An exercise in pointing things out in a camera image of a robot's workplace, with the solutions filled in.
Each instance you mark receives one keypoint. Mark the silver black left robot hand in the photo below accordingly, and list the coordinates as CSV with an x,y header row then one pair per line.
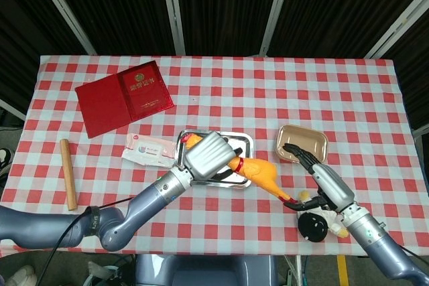
x,y
207,155

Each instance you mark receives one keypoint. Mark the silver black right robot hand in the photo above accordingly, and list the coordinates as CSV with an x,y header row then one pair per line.
x,y
332,182

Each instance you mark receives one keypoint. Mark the orange rubber toy chicken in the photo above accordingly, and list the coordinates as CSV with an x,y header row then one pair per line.
x,y
261,172

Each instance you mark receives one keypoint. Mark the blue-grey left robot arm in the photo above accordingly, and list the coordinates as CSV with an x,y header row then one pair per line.
x,y
151,199

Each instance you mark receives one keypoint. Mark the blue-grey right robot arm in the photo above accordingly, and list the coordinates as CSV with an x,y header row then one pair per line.
x,y
368,235

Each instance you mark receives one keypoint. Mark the rectangular metal tray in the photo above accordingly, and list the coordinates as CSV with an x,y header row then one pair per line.
x,y
239,142

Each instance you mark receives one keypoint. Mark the black and white round object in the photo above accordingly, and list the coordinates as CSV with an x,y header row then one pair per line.
x,y
313,225

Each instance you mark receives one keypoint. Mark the brown plastic food container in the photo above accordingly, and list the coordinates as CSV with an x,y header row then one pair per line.
x,y
301,138

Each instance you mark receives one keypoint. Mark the white wet wipes pack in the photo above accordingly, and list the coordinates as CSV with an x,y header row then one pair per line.
x,y
147,150

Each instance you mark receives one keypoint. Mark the red white checkered tablecloth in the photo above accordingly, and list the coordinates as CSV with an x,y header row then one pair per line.
x,y
268,98

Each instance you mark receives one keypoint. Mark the red open certificate folder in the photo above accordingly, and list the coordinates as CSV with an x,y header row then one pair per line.
x,y
110,105

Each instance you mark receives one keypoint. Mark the blue-grey robot torso base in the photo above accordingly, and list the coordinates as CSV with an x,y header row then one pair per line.
x,y
207,271

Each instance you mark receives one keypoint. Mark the wooden rolling pin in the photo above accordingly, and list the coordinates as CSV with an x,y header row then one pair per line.
x,y
68,175

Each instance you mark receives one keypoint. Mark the black and white shoe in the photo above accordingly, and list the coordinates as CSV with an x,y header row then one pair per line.
x,y
6,160

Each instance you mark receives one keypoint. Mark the white metal frame post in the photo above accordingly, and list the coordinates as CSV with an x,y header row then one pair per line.
x,y
275,8
399,28
173,8
422,133
63,8
11,110

